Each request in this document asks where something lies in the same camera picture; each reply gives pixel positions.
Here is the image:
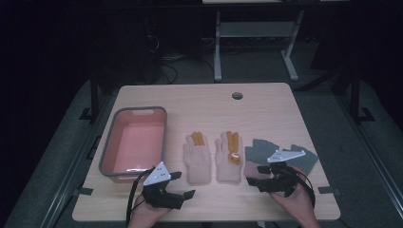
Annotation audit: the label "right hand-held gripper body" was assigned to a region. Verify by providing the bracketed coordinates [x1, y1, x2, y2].
[258, 149, 307, 198]

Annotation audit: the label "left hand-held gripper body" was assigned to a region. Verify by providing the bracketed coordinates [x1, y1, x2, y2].
[141, 161, 186, 211]

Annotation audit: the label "person's left hand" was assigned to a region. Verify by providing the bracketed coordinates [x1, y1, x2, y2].
[127, 194, 172, 228]

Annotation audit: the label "person's right hand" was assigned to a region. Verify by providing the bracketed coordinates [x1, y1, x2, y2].
[269, 169, 317, 222]

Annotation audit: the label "beige and orange knit glove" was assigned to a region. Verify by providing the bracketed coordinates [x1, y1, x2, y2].
[214, 130, 243, 184]
[182, 131, 213, 185]

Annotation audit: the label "black tape strip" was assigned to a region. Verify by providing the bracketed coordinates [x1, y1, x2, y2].
[74, 187, 94, 197]
[317, 186, 341, 196]

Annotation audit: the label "pink basin with grey rim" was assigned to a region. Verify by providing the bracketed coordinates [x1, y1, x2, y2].
[98, 105, 168, 184]

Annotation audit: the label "black metal stand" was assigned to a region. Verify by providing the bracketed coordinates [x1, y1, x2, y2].
[350, 70, 376, 124]
[79, 74, 103, 122]

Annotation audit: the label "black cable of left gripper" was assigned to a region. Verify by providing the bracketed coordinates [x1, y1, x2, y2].
[125, 167, 156, 227]

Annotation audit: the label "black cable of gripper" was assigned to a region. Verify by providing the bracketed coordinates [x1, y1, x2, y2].
[278, 164, 317, 208]
[125, 167, 156, 227]

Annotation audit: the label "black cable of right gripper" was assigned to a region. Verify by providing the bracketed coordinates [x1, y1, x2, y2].
[278, 164, 317, 208]

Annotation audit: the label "cables on floor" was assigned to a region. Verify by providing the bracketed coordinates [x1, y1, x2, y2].
[160, 54, 217, 85]

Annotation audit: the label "white metal desk frame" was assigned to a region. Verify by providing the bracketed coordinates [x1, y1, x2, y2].
[213, 9, 305, 83]

